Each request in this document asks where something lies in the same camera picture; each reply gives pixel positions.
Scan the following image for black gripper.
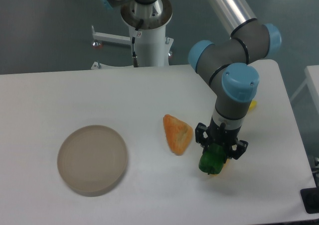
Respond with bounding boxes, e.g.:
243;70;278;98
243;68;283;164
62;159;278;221
195;115;249;160

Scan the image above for green pepper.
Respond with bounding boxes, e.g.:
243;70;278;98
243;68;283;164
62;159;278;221
198;143;227;175

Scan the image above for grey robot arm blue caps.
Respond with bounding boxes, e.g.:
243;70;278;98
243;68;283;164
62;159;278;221
102;0;281;162

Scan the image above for beige round plate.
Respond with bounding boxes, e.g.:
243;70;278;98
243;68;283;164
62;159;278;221
57;125;128;197

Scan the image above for orange triangular food piece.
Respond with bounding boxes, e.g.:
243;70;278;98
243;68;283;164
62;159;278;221
163;114;193;156

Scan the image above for black clamp at table edge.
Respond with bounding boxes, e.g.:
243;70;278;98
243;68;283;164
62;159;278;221
300;156;319;215

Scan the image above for white side table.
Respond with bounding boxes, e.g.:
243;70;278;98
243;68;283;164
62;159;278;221
289;65;319;112

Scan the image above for black cable on pedestal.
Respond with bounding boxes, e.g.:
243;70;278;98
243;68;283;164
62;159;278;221
131;18;144;68

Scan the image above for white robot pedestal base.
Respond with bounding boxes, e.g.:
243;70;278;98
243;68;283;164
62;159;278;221
91;0;174;67

